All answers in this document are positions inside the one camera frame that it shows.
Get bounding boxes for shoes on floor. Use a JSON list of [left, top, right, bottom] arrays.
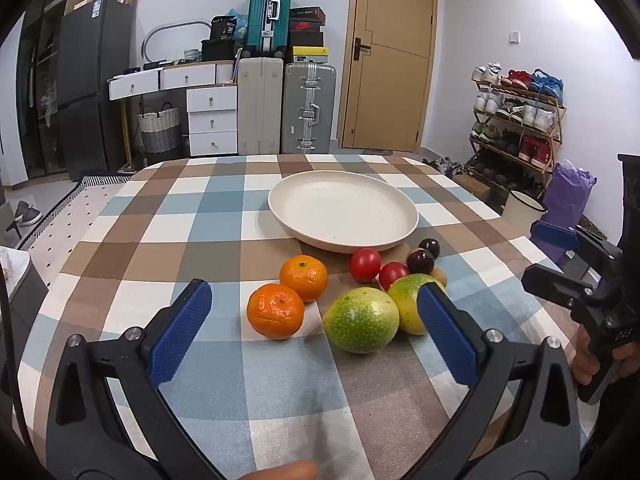
[[425, 156, 466, 176]]

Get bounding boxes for cream round plate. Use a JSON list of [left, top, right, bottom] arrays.
[[267, 170, 419, 254]]

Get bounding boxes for teal suitcase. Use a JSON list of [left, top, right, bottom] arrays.
[[245, 0, 293, 56]]

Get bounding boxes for wooden door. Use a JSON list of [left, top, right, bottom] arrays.
[[336, 0, 438, 153]]

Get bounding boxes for wooden shoe rack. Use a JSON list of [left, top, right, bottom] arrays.
[[467, 62, 568, 201]]

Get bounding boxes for purple bag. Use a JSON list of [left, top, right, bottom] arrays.
[[542, 160, 596, 266]]

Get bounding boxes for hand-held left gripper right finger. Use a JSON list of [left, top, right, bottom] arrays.
[[400, 282, 587, 480]]

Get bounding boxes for beige suitcase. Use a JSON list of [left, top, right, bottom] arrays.
[[236, 57, 284, 156]]

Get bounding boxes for yellow shoe box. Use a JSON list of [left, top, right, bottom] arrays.
[[291, 46, 329, 65]]

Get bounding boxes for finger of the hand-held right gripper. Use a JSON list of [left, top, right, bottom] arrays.
[[530, 221, 622, 281], [521, 265, 601, 311]]

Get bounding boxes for person's left hand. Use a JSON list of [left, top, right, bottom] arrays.
[[235, 460, 321, 480]]

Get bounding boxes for plain black shoe box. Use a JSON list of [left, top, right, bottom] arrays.
[[289, 31, 323, 50]]

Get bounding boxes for person's right hand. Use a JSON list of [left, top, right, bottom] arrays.
[[571, 326, 640, 387]]

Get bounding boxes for white desk with drawers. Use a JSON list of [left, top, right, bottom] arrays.
[[107, 60, 240, 157]]

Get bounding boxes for woven laundry basket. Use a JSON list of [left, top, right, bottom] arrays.
[[136, 102, 182, 153]]

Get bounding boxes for dark grey refrigerator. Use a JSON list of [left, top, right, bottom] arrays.
[[56, 0, 135, 181]]

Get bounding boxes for green citrus fruit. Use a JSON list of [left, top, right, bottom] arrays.
[[322, 287, 401, 354]]

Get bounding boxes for oval metal ring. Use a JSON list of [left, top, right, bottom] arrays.
[[141, 21, 212, 63]]

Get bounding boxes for cardboard box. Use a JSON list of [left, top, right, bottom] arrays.
[[452, 172, 493, 201]]

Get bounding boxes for red tomato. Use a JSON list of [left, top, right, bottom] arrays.
[[349, 248, 383, 283], [378, 262, 412, 292]]

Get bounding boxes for blue plastic bag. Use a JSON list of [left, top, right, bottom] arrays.
[[227, 8, 249, 36]]

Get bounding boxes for dark wardrobe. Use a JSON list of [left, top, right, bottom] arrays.
[[15, 0, 66, 181]]

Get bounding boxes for white enamel bucket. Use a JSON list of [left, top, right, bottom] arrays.
[[501, 189, 548, 231]]

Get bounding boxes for patterned rug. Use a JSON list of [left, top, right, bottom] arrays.
[[20, 175, 136, 251]]

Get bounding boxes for grey slippers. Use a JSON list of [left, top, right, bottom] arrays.
[[14, 200, 43, 226]]

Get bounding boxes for yellow-green citrus fruit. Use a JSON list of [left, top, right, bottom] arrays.
[[387, 273, 447, 336]]

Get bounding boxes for orange mandarin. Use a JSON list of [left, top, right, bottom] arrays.
[[279, 255, 329, 303], [246, 283, 305, 341]]

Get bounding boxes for black storage box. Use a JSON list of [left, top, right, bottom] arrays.
[[201, 39, 236, 61]]

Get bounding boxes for black paper bag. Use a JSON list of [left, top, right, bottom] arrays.
[[209, 16, 237, 43]]

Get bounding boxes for silver suitcase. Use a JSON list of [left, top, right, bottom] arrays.
[[281, 62, 337, 155]]

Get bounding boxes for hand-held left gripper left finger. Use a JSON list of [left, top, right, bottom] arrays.
[[46, 279, 226, 480]]

